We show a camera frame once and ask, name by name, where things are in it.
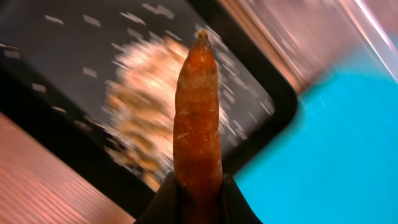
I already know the clear plastic waste bin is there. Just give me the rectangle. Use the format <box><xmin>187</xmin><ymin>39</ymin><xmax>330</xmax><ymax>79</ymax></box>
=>
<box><xmin>220</xmin><ymin>0</ymin><xmax>397</xmax><ymax>92</ymax></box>

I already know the teal serving tray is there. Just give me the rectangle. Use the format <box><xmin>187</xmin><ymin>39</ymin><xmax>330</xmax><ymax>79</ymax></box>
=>
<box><xmin>233</xmin><ymin>46</ymin><xmax>398</xmax><ymax>224</ymax></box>

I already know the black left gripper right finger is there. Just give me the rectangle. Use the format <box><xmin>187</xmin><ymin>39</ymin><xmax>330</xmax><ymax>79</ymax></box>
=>
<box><xmin>220</xmin><ymin>174</ymin><xmax>262</xmax><ymax>224</ymax></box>

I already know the orange carrot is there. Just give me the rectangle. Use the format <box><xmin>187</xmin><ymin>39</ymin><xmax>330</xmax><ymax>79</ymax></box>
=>
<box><xmin>173</xmin><ymin>30</ymin><xmax>223</xmax><ymax>223</ymax></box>

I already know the black plastic tray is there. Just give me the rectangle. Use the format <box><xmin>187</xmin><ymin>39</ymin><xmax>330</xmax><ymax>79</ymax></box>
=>
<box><xmin>1</xmin><ymin>0</ymin><xmax>298</xmax><ymax>217</ymax></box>

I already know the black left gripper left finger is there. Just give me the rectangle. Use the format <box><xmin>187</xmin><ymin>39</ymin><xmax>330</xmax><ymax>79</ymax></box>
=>
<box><xmin>134</xmin><ymin>172</ymin><xmax>177</xmax><ymax>224</ymax></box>

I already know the food scraps pile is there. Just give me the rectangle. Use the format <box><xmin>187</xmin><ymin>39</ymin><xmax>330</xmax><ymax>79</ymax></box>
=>
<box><xmin>104</xmin><ymin>24</ymin><xmax>276</xmax><ymax>192</ymax></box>

